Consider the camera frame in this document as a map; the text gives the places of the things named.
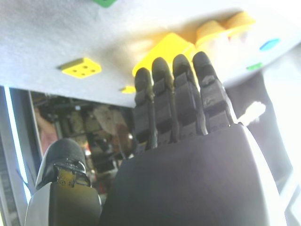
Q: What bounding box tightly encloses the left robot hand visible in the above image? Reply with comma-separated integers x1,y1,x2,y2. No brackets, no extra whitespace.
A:
24,51,288,226

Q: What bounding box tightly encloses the large yellow toy block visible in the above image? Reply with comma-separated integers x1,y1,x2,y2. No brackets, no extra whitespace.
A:
132,11,256,77

